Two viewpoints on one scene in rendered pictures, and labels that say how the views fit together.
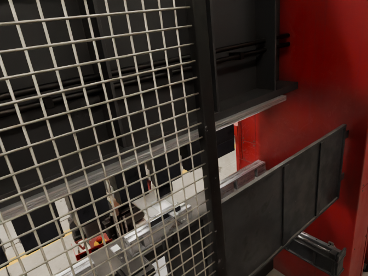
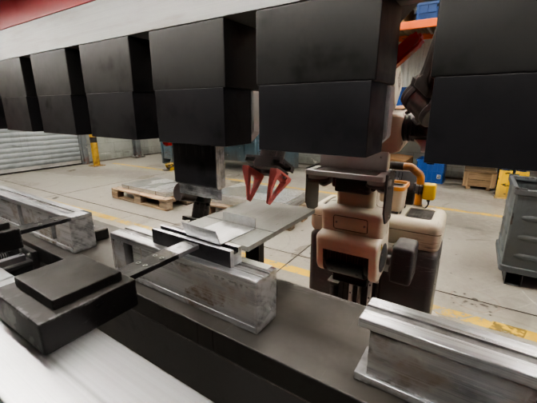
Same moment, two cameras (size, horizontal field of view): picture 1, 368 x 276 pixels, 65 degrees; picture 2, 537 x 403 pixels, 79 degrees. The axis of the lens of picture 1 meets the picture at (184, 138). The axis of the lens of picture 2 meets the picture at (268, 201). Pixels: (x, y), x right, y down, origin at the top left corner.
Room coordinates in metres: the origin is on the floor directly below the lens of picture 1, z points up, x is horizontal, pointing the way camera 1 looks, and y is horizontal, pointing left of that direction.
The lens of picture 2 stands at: (1.19, -0.43, 1.23)
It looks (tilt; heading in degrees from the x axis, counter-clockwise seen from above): 16 degrees down; 70
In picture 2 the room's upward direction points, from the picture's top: straight up
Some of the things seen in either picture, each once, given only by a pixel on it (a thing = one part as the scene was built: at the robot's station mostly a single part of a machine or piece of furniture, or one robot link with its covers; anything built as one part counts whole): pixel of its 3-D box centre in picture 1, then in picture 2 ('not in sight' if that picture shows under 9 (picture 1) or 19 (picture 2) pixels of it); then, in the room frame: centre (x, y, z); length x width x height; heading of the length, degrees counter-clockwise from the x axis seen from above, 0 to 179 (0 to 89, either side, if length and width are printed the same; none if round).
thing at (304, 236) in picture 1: (280, 230); not in sight; (1.23, -0.45, 0.81); 0.64 x 0.08 x 0.14; 36
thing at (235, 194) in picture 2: not in sight; (260, 197); (2.43, 3.23, 0.20); 1.01 x 0.63 x 0.12; 131
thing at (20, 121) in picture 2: (36, 223); (32, 96); (0.93, 0.60, 1.26); 0.15 x 0.09 x 0.17; 126
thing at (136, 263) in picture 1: (126, 259); (20, 225); (0.95, 0.30, 1.01); 0.26 x 0.12 x 0.05; 36
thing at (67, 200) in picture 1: (86, 200); (73, 94); (1.05, 0.44, 1.26); 0.15 x 0.09 x 0.17; 126
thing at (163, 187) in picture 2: not in sight; (161, 185); (1.33, 4.40, 0.17); 0.99 x 0.63 x 0.05; 125
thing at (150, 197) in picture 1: (151, 200); (251, 219); (1.39, 0.22, 1.00); 0.26 x 0.18 x 0.01; 36
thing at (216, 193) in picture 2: (163, 189); (198, 169); (1.27, 0.14, 1.13); 0.10 x 0.02 x 0.10; 126
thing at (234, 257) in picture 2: (164, 214); (193, 244); (1.26, 0.15, 0.99); 0.20 x 0.03 x 0.03; 126
